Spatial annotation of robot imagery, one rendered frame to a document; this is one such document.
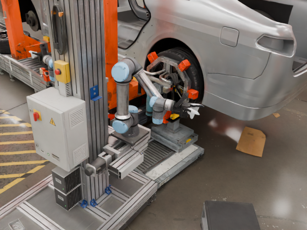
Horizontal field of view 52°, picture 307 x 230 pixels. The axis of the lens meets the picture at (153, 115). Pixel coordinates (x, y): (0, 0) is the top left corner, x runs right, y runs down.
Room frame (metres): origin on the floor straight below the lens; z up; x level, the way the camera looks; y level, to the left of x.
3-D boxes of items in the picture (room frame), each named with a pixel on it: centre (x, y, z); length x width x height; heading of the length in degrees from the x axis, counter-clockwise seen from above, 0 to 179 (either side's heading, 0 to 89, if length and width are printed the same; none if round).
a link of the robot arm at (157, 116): (1.87, -0.04, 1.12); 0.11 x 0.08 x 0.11; 161
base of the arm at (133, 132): (2.06, 0.18, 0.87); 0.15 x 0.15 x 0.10
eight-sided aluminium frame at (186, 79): (2.94, -0.12, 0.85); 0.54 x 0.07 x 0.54; 50
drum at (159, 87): (2.88, -0.08, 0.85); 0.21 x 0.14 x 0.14; 140
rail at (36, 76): (3.83, 1.44, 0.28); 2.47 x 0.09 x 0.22; 50
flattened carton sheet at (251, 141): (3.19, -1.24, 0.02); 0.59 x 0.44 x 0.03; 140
